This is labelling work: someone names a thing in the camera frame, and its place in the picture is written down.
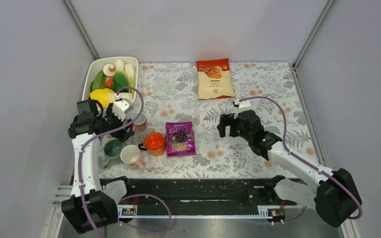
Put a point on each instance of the orange mug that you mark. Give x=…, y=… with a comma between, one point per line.
x=154, y=143

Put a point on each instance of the white plastic tub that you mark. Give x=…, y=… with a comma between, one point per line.
x=98, y=65

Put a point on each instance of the green toy leaf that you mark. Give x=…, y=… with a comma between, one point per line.
x=98, y=82

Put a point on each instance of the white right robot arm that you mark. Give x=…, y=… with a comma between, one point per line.
x=331, y=193

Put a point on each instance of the green ceramic mug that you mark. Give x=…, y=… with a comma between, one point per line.
x=112, y=150

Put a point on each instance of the toy mushroom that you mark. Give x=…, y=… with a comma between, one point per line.
x=109, y=70

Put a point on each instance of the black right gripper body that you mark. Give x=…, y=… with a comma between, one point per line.
x=236, y=129

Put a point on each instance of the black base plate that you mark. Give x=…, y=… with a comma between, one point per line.
x=200, y=198

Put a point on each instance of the small pink cup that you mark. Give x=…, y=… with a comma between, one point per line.
x=140, y=123

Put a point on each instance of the floral table mat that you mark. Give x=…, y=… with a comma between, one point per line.
x=170, y=94

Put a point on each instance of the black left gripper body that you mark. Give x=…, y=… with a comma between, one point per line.
x=111, y=122

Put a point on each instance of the orange chips bag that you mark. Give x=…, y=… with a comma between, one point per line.
x=214, y=79

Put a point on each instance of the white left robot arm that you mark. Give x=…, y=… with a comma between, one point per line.
x=88, y=207

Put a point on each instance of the orange toy carrot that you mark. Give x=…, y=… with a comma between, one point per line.
x=109, y=83

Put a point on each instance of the yellow toy vegetable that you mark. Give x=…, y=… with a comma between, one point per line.
x=103, y=96

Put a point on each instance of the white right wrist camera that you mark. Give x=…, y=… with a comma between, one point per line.
x=241, y=107

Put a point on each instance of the pink plastic cup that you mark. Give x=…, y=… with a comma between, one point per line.
x=131, y=156

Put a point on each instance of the purple candy bag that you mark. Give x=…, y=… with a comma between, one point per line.
x=180, y=139

